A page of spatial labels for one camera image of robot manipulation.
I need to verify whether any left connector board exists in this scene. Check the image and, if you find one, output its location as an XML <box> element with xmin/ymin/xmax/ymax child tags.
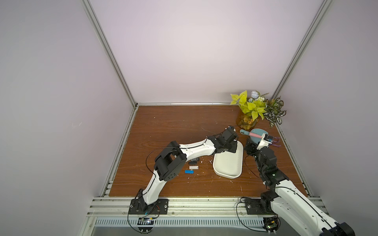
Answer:
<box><xmin>137</xmin><ymin>217</ymin><xmax>155</xmax><ymax>234</ymax></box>

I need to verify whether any black swivel usb drive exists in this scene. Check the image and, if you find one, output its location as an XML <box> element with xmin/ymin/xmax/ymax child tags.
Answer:
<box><xmin>188</xmin><ymin>157</ymin><xmax>200</xmax><ymax>165</ymax></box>

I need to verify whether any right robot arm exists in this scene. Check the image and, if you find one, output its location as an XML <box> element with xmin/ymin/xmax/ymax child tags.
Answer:
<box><xmin>245</xmin><ymin>140</ymin><xmax>355</xmax><ymax>236</ymax></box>

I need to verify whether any potted green plant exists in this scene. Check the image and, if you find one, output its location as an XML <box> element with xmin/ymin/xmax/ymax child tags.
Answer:
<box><xmin>230</xmin><ymin>90</ymin><xmax>287</xmax><ymax>131</ymax></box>

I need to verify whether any pink teal handled brush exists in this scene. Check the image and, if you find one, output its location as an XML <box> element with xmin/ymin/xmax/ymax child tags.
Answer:
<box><xmin>240</xmin><ymin>129</ymin><xmax>262</xmax><ymax>139</ymax></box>

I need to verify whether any right connector board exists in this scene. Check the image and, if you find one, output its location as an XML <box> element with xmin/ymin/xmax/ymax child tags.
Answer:
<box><xmin>263</xmin><ymin>216</ymin><xmax>281</xmax><ymax>234</ymax></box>

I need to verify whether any connector board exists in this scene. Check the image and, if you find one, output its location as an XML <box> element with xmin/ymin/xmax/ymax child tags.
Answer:
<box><xmin>137</xmin><ymin>217</ymin><xmax>155</xmax><ymax>234</ymax></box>
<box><xmin>263</xmin><ymin>216</ymin><xmax>281</xmax><ymax>234</ymax></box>

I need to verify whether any purple toy fork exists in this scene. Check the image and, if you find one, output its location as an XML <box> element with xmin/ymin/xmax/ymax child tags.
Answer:
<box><xmin>271</xmin><ymin>137</ymin><xmax>281</xmax><ymax>147</ymax></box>

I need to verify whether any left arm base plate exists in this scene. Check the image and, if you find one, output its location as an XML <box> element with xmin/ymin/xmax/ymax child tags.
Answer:
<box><xmin>129</xmin><ymin>198</ymin><xmax>169</xmax><ymax>215</ymax></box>

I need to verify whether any white storage box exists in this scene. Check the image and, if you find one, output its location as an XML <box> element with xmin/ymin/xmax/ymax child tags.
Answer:
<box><xmin>213</xmin><ymin>141</ymin><xmax>244</xmax><ymax>179</ymax></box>

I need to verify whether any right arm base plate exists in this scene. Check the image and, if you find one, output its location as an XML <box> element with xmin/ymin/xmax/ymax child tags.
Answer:
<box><xmin>243</xmin><ymin>198</ymin><xmax>274</xmax><ymax>215</ymax></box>

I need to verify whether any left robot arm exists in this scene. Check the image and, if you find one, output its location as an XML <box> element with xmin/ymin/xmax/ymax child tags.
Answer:
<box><xmin>137</xmin><ymin>126</ymin><xmax>243</xmax><ymax>209</ymax></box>

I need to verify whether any teal dustpan plate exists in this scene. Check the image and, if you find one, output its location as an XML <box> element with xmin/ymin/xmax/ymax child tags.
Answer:
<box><xmin>250</xmin><ymin>128</ymin><xmax>269</xmax><ymax>143</ymax></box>

